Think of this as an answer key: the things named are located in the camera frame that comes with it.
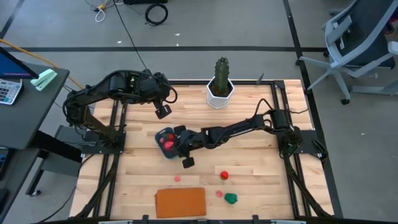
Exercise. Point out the black aluminium table frame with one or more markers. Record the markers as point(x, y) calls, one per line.
point(248, 82)

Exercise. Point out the teal plastic container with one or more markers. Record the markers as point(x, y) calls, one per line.
point(159, 149)

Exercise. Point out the white hexagonal plant pot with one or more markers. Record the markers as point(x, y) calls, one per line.
point(217, 101)

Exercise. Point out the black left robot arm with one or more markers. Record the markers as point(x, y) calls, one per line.
point(121, 84)

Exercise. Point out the red toy dragon fruit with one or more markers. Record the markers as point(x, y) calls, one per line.
point(168, 145)

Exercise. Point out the red toy strawberry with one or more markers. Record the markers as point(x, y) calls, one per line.
point(171, 137)

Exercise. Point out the green cactus plant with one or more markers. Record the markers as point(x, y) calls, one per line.
point(221, 74)

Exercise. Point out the orange rectangular mat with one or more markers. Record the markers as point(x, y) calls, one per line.
point(180, 203)

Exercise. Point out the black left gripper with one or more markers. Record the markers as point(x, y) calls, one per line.
point(155, 87)

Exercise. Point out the green toy pepper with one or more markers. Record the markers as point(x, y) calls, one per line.
point(231, 198)

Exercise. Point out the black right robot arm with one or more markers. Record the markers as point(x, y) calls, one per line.
point(236, 127)

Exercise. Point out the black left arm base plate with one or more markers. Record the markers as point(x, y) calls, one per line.
point(93, 146)

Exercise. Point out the black computer monitor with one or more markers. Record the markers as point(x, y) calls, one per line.
point(12, 67)

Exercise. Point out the black desk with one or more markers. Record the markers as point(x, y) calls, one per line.
point(31, 118)

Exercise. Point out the white desk calculator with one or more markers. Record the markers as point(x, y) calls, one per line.
point(9, 91)

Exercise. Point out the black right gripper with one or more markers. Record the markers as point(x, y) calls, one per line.
point(189, 141)

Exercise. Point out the grey office chair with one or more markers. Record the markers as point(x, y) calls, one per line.
point(357, 40)

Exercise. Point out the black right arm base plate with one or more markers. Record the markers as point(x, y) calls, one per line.
point(311, 141)

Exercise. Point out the mint green stapler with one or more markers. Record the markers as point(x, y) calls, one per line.
point(43, 80)

